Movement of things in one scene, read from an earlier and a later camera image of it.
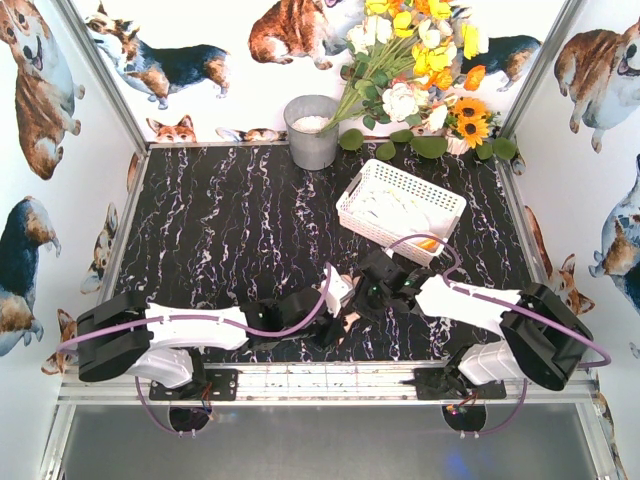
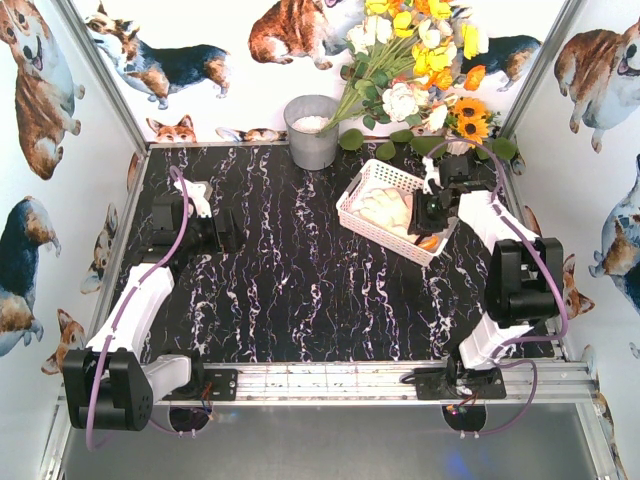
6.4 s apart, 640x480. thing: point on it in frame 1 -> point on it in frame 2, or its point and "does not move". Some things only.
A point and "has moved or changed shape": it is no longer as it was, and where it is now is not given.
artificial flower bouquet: [407, 58] does not move
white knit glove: [416, 222] has moved or changed shape
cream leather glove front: [351, 282] -> [388, 209]
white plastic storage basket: [384, 204] does not move
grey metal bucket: [305, 116] does not move
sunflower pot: [467, 124] does not move
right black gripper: [366, 295] -> [426, 220]
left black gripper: [329, 331] -> [222, 231]
